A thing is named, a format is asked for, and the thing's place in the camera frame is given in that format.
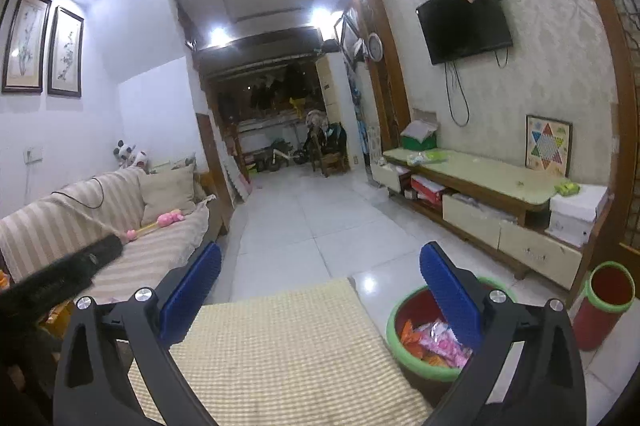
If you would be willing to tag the pink candy wrapper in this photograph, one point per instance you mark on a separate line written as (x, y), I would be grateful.
(438, 337)

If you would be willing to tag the chinese checkers board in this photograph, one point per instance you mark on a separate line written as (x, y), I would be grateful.
(548, 145)

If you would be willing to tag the long TV cabinet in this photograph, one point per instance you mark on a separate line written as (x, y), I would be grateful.
(497, 207)

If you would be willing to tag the framed picture right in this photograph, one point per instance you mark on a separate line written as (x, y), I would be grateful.
(64, 70)

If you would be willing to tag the round wall clock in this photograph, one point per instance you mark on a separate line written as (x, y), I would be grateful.
(375, 47)

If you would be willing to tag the small red green bin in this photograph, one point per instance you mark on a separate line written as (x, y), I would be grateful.
(608, 293)

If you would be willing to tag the beige sofa cushion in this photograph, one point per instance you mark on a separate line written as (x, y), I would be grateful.
(166, 191)

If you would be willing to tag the framed picture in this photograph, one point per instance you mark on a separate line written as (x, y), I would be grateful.
(64, 70)
(23, 63)

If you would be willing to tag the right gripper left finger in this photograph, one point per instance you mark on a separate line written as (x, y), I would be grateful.
(92, 386)

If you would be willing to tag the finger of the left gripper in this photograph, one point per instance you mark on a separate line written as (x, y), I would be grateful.
(33, 297)

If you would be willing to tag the framed picture left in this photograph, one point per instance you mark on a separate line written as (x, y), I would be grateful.
(23, 63)

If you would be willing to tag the pink toy wand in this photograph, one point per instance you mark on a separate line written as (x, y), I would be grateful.
(165, 220)

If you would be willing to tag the red bin green rim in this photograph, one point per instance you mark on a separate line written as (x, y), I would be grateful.
(420, 308)

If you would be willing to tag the green box on cabinet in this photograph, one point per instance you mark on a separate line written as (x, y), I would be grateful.
(421, 134)

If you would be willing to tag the white balance bike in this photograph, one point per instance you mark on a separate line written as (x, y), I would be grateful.
(277, 157)

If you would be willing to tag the striped beige sofa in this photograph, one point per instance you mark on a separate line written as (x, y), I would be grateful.
(85, 212)

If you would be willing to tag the white storage box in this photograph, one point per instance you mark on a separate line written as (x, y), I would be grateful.
(572, 218)

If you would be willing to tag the plush cow toy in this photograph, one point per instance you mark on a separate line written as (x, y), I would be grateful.
(128, 156)

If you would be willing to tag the orange snack wrapper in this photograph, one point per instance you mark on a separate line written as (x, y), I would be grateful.
(410, 339)

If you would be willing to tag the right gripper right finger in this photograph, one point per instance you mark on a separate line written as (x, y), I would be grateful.
(525, 367)

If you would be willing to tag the wall mounted black television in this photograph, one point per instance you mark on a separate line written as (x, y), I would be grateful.
(455, 29)

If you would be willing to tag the wooden chair in hallway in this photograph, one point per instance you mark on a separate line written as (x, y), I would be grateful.
(325, 143)

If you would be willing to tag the checkered green tablecloth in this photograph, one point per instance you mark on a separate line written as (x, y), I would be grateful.
(301, 357)

